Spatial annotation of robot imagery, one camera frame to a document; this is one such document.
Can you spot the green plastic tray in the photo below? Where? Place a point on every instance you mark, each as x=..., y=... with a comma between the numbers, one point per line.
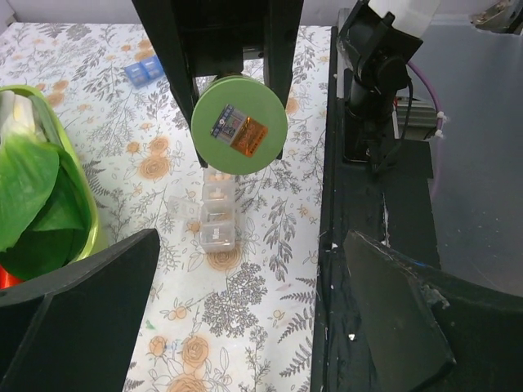
x=77, y=183

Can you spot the blue pill blister pack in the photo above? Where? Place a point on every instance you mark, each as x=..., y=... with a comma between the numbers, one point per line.
x=144, y=72

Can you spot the red chili peppers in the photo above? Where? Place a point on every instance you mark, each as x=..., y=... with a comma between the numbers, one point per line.
x=7, y=280

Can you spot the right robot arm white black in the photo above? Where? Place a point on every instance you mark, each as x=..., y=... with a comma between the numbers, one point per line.
x=377, y=40

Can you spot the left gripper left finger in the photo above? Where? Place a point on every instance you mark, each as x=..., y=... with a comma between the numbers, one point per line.
x=75, y=329

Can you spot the green pill bottle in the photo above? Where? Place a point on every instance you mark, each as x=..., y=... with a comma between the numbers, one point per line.
x=239, y=125

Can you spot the clear weekly pill organizer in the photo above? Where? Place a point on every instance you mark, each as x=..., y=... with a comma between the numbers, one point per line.
x=215, y=214

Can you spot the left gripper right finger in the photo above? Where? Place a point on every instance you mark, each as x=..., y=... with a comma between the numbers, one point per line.
x=431, y=331

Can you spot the floral patterned table mat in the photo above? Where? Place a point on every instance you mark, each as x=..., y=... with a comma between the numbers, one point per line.
x=232, y=303

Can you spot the bok choy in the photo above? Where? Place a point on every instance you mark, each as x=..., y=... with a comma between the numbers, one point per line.
x=28, y=192

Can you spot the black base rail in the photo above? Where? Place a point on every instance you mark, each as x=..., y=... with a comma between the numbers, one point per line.
x=393, y=209

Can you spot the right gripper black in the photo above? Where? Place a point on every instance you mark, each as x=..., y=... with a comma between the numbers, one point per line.
x=196, y=39

